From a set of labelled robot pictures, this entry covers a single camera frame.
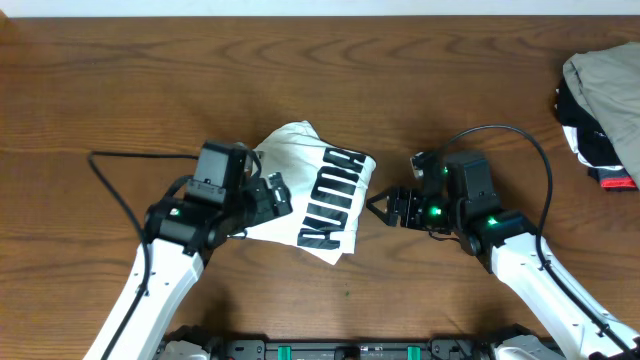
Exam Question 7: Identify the white t-shirt black print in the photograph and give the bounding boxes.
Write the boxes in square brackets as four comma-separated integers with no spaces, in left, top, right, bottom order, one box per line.
[247,121,376,265]

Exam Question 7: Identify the grey folded garment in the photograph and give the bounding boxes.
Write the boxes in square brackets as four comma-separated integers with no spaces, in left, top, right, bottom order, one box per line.
[562,42,639,182]

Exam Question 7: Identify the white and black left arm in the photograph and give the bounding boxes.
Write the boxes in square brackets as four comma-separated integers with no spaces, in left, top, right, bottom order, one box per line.
[86,173,292,359]

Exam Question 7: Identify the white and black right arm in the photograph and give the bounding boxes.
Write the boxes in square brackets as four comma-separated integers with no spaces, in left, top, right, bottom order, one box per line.
[366,187,639,359]

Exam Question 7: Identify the black red folded garment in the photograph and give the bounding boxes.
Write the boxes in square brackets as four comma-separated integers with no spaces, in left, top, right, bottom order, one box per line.
[554,79,639,192]

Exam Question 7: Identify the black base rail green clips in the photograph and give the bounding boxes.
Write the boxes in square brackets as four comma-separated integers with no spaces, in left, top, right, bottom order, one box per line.
[152,326,564,360]

